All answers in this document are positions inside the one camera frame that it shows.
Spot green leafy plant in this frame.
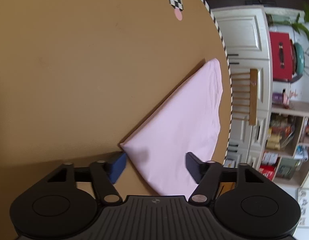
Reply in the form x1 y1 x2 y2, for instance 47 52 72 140
292 2 309 48

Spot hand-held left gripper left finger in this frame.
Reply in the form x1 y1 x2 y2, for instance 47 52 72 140
44 152 127 205

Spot wooden chair with sticker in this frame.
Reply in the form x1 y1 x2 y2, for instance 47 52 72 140
231 69 259 125

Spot purple water bottle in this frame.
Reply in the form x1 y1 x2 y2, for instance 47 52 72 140
272 92 290 105

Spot pink and white t-shirt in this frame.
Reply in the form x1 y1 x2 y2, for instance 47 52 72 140
119 58 224 197

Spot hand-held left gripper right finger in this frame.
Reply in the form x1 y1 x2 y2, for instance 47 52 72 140
185 152 268 205

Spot red gift box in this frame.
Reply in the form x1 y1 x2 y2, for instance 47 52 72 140
259 165 276 180

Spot white cabinet with shelves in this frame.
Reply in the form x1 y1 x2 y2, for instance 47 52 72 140
212 6 309 188

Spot cat print wall poster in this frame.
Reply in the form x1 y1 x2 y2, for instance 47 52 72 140
297 189 309 228

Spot white and orange cartons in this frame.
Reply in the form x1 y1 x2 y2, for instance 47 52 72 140
261 151 279 167

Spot glass vase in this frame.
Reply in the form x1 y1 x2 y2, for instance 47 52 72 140
266 14 295 27

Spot red storage box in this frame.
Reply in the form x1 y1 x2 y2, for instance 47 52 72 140
269 31 295 82

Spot teal ceramic bowl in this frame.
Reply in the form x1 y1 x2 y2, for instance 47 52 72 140
292 41 306 77

